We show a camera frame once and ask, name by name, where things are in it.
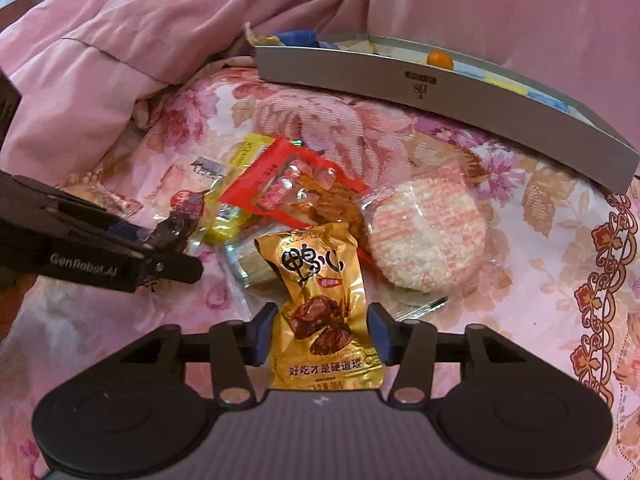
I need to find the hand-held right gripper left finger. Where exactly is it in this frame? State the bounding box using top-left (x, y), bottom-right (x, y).
top-left (119, 302), bottom-right (279, 408)

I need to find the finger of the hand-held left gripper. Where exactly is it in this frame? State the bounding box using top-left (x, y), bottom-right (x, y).
top-left (47, 192), bottom-right (156, 252)
top-left (135, 247), bottom-right (204, 286)

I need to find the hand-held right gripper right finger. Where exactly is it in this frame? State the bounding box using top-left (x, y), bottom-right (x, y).
top-left (367, 302), bottom-right (523, 408)

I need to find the dark brown snack packet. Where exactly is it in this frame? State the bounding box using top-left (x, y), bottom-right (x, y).
top-left (152, 190), bottom-right (211, 256)

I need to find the yellow snack packet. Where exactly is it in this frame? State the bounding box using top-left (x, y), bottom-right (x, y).
top-left (205, 132), bottom-right (276, 247)

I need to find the gold snack packet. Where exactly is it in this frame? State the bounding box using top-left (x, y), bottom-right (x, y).
top-left (254, 220), bottom-right (385, 391)

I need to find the red snack packet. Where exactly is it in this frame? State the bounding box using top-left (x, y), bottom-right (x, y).
top-left (220, 136), bottom-right (373, 266)

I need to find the shallow grey cardboard box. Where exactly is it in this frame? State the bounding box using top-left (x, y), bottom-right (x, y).
top-left (255, 32), bottom-right (640, 195)

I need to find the clear packet of yellow cake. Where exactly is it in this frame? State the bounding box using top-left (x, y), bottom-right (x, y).
top-left (60, 180), bottom-right (146, 221)

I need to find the clear packet of round biscuits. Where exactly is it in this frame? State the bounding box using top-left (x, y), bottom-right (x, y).
top-left (222, 232), bottom-right (286, 288)

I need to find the round rice cracker packet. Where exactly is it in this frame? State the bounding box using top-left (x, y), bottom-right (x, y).
top-left (357, 165), bottom-right (513, 321)

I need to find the floral bed sheet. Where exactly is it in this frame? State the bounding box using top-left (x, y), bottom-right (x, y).
top-left (0, 55), bottom-right (640, 480)

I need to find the pink duvet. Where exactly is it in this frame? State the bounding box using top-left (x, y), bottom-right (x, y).
top-left (0, 0), bottom-right (640, 181)

